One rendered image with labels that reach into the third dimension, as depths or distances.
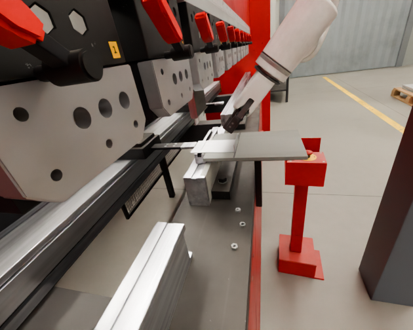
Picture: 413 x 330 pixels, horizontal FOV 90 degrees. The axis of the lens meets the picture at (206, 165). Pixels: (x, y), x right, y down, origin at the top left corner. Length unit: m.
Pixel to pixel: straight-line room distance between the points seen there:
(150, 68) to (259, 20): 2.46
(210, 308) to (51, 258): 0.32
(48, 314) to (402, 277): 1.35
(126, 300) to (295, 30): 0.55
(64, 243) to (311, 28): 0.66
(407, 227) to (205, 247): 0.88
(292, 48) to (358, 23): 8.03
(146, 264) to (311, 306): 1.16
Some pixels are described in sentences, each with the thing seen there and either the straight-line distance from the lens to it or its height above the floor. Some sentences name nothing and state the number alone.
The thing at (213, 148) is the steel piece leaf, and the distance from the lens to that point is 0.61.
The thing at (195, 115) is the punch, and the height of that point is 1.11.
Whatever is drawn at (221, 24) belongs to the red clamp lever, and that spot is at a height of 1.31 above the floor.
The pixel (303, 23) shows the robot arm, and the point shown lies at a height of 1.27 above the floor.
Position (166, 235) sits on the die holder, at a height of 0.97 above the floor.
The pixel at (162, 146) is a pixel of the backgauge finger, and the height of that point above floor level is 1.00.
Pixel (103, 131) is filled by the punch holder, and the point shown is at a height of 1.21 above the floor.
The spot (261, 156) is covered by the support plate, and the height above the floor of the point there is 1.00.
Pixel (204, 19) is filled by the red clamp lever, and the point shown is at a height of 1.30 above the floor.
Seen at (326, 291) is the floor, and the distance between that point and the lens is 1.50.
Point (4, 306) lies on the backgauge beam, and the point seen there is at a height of 0.94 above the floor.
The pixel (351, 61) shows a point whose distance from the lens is 8.57.
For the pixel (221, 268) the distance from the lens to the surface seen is 0.46.
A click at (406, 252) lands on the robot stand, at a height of 0.39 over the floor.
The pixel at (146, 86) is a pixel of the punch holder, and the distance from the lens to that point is 0.31.
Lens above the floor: 1.25
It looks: 29 degrees down
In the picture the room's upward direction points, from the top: 10 degrees counter-clockwise
